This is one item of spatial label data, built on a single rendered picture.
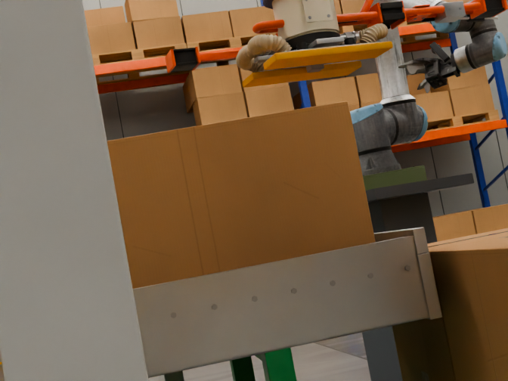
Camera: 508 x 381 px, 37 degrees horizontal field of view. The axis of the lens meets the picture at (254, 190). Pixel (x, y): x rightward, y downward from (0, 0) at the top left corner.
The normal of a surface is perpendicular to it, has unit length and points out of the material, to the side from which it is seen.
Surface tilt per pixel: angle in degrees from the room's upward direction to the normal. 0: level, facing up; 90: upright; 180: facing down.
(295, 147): 90
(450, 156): 90
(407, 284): 90
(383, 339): 90
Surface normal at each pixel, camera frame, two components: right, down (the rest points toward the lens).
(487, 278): -0.97, 0.17
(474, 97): 0.20, -0.10
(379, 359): -0.83, 0.12
